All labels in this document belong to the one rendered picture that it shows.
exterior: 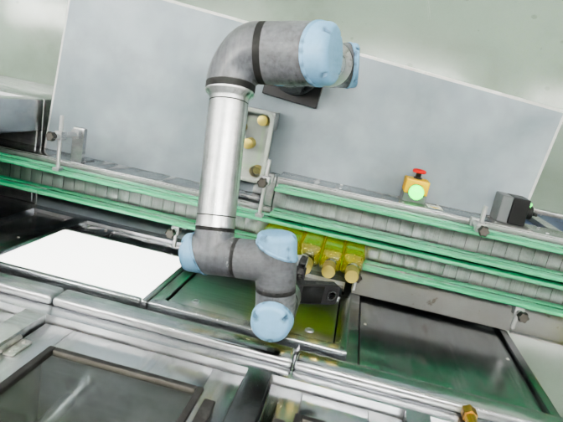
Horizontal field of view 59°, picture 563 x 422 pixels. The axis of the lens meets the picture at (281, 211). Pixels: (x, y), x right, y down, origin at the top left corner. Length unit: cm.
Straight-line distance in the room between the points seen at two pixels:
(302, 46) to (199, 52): 80
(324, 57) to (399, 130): 71
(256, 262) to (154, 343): 33
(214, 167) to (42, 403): 49
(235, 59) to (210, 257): 36
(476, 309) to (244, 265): 89
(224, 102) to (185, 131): 75
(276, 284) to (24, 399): 46
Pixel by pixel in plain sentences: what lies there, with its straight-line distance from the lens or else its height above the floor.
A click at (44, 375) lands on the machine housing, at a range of 104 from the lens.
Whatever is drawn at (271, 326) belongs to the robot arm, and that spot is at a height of 153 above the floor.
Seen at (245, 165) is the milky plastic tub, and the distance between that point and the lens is 162.
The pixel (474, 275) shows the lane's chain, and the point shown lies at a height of 88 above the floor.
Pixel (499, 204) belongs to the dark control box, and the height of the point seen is 83.
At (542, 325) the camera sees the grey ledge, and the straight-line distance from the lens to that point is 166.
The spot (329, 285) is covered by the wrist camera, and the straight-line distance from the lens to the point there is 109.
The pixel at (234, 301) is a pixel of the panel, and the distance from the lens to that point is 128.
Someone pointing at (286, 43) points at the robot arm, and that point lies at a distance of 93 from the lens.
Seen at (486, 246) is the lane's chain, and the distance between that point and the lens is 154.
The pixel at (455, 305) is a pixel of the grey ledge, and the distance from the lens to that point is 158.
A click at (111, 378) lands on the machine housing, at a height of 155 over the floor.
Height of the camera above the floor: 233
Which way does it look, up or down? 75 degrees down
